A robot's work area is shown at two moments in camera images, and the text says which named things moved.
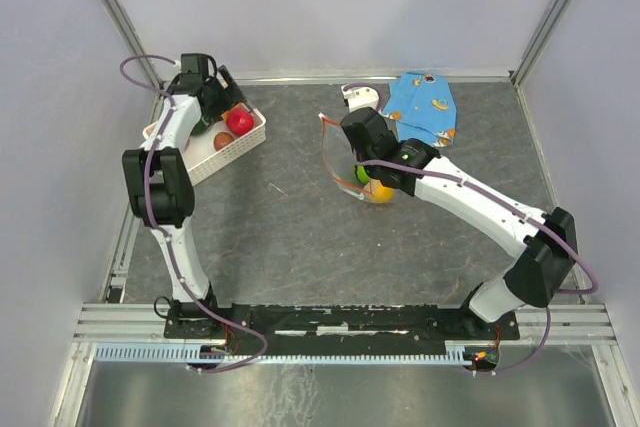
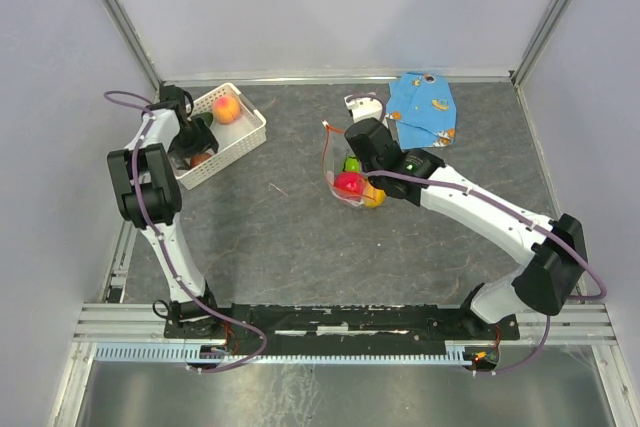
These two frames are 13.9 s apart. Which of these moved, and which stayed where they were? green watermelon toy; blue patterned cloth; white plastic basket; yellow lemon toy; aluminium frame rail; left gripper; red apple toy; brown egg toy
Moved: yellow lemon toy; left gripper; red apple toy; brown egg toy; green watermelon toy
Stayed: white plastic basket; blue patterned cloth; aluminium frame rail
